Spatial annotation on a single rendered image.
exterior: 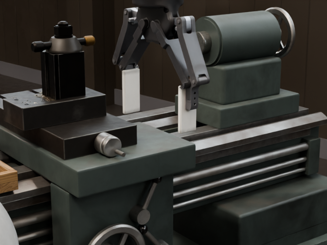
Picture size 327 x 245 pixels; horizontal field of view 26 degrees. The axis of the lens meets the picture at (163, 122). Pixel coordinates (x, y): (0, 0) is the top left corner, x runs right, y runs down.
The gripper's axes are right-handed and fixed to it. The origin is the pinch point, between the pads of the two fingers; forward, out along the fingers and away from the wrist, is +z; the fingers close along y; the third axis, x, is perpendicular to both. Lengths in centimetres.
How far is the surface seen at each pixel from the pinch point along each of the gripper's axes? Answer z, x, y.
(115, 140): 15.2, 14.8, -32.7
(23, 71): 103, 227, -478
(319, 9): 22, 265, -183
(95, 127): 14.3, 15.4, -40.9
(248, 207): 43, 59, -37
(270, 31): 1, 80, -51
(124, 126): 14.3, 20.5, -37.2
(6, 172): 20.8, -4.4, -43.7
